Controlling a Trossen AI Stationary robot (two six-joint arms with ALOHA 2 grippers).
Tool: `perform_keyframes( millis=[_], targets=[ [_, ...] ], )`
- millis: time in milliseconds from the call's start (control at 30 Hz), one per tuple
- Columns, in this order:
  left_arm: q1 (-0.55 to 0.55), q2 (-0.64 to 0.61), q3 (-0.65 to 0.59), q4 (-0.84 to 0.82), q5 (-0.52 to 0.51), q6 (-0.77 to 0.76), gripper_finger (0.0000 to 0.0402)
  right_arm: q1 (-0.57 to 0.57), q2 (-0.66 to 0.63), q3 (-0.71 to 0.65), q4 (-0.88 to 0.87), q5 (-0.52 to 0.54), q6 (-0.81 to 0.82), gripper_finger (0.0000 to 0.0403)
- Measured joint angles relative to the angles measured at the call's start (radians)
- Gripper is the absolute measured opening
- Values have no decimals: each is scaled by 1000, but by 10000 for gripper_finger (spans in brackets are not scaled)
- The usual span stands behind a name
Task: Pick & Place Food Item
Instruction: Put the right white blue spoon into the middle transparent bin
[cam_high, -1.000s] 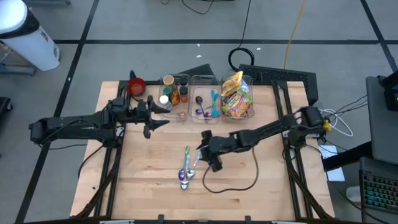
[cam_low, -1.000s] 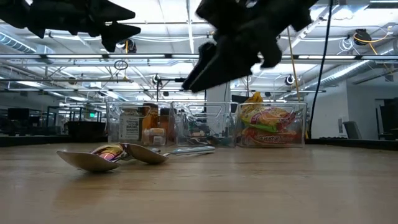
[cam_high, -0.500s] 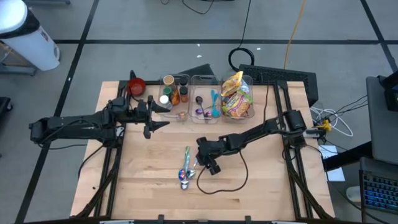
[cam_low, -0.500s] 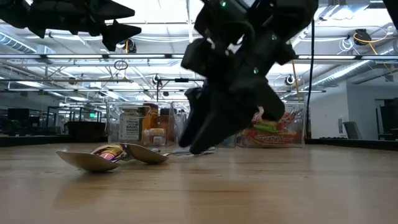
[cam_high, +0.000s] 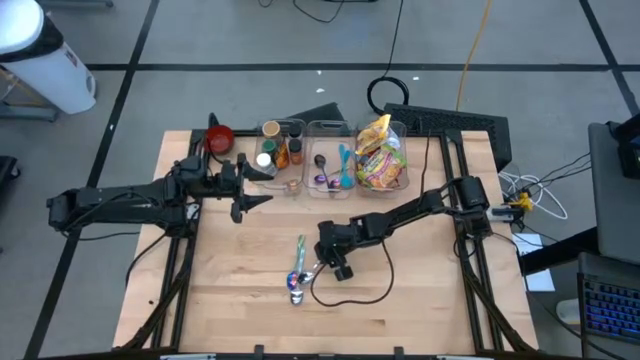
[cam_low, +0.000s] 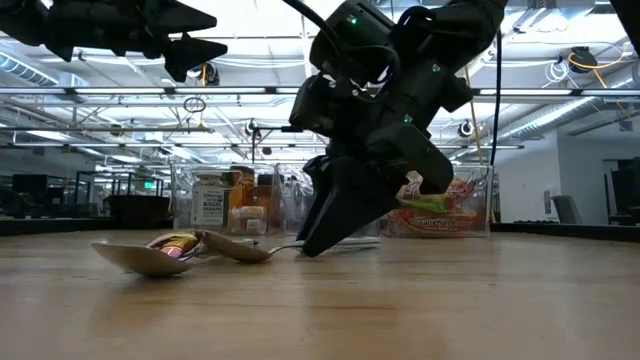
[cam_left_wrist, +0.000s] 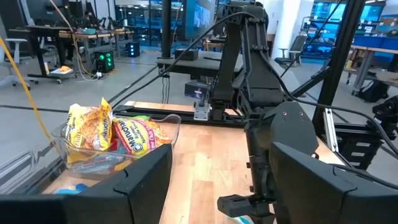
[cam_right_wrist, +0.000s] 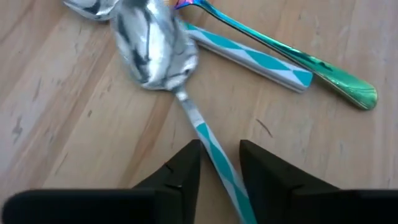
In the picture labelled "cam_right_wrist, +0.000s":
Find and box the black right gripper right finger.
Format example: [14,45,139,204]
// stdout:
[239,139,398,224]

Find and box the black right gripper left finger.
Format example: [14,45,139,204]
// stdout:
[2,139,203,224]

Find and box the iridescent rainbow metal spoon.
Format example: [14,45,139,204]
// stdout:
[174,0,379,111]

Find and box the silver spoon teal patterned handle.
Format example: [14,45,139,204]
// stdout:
[62,0,314,93]
[110,0,259,224]

